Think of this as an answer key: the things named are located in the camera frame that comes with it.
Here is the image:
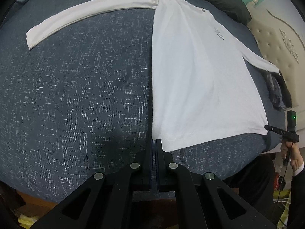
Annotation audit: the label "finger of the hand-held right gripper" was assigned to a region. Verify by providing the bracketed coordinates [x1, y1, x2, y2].
[264, 125, 289, 136]

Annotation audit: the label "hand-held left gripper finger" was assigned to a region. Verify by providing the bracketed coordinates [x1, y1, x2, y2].
[155, 139, 275, 229]
[31, 139, 155, 229]

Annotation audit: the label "white long-sleeve shirt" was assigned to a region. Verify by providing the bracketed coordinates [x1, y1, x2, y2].
[26, 0, 281, 152]

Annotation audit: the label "person's right forearm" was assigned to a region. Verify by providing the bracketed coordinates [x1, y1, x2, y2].
[287, 163, 305, 229]

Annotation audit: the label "grey folded clothes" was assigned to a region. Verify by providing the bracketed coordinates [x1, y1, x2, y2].
[262, 72, 286, 111]

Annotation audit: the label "person's right hand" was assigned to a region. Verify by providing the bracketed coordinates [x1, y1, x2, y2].
[281, 141, 304, 171]

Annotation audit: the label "person's leg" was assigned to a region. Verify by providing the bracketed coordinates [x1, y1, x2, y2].
[226, 155, 274, 210]

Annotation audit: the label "cream tufted headboard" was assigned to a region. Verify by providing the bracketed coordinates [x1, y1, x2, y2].
[246, 0, 305, 108]

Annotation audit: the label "bed with blue patterned sheet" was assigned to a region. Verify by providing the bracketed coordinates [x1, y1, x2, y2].
[0, 0, 286, 202]

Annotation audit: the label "floor clutter pile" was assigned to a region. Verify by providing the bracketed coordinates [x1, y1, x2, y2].
[14, 205, 40, 227]

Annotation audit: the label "black cable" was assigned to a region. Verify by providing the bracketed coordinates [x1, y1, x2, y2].
[274, 162, 290, 227]

